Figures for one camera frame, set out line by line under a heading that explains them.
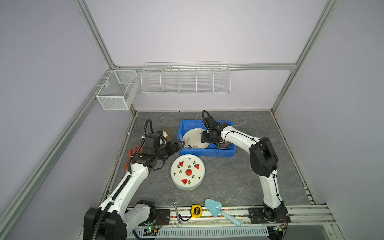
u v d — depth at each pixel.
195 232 1.58
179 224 0.72
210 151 0.96
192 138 1.03
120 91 1.03
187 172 0.87
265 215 0.66
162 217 0.74
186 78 0.99
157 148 0.65
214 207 0.77
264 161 0.54
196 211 0.74
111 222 0.39
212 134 0.72
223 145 0.92
